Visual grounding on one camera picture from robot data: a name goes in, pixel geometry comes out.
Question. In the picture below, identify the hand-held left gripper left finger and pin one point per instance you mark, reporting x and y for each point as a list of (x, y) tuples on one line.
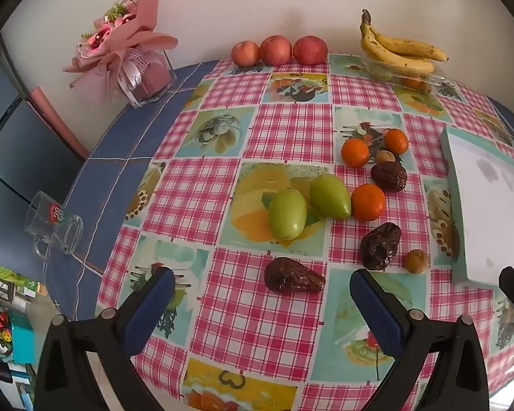
[(154, 304)]

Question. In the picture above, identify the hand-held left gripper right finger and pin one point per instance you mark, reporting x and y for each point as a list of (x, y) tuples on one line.
[(377, 312)]

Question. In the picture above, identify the small brown longan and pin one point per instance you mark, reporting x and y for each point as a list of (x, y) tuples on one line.
[(416, 261), (385, 156)]

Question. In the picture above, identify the wrinkled brown date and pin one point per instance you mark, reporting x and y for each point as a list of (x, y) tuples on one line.
[(294, 281), (380, 246), (388, 175)]

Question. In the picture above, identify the white box with teal rim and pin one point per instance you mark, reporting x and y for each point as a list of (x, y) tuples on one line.
[(488, 205)]

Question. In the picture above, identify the small orange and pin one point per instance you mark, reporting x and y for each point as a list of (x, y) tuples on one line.
[(368, 201), (412, 82), (355, 153), (396, 141)]

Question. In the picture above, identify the green jujube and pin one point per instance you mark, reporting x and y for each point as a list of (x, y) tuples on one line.
[(287, 214), (330, 195)]

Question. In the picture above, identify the clear glass mug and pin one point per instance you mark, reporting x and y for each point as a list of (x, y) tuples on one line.
[(55, 222)]

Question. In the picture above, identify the teal storage box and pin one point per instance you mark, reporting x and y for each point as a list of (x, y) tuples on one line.
[(23, 342)]

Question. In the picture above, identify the dark grey cabinet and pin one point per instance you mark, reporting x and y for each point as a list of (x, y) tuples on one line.
[(25, 154)]

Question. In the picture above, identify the pink checkered printed tablecloth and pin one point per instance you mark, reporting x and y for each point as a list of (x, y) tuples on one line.
[(282, 128)]

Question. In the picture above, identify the pink panel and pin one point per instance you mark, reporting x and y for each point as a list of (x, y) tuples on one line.
[(55, 120)]

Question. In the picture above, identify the square glass vase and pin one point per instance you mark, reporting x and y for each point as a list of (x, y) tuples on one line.
[(154, 78)]

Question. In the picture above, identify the clear plastic clamshell container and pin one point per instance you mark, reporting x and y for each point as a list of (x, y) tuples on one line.
[(381, 72)]

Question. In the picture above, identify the bunch of yellow bananas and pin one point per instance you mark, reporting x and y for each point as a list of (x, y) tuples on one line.
[(394, 60)]

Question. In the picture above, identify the pink flower bouquet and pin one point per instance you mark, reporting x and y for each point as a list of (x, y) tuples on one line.
[(124, 38)]

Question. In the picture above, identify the red apple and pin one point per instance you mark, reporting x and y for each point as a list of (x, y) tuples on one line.
[(310, 49), (245, 52), (276, 50)]

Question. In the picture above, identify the spotted yellow banana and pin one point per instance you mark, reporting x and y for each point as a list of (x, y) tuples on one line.
[(411, 47)]

